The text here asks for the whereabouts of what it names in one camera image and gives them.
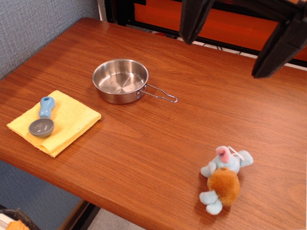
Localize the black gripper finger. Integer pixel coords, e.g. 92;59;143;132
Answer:
179;0;215;45
252;15;307;78

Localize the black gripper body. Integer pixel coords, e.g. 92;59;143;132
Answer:
213;0;307;22

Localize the blue grey plastic spoon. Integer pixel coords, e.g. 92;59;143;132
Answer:
28;96;56;138

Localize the blue orange stuffed animal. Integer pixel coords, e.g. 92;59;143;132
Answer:
199;146;253;215

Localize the small steel pan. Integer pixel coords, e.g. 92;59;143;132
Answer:
92;58;178;104

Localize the yellow folded cloth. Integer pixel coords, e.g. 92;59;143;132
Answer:
7;90;101;158

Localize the black orange object bottom left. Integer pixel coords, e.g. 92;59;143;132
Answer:
0;208;40;230

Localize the black orange frame panel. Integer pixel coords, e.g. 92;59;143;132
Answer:
104;0;307;68

